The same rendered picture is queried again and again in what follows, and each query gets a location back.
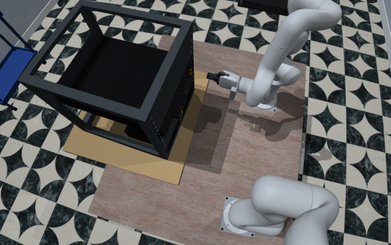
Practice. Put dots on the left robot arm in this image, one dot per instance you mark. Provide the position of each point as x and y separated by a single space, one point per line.
273 199

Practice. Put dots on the tan flat board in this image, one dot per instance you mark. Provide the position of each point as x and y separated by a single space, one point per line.
105 151

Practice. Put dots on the black metal rack frame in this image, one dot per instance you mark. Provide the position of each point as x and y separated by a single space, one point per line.
134 84

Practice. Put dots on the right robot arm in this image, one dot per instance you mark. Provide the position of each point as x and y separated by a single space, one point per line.
275 69

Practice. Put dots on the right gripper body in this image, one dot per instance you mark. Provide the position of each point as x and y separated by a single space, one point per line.
229 81

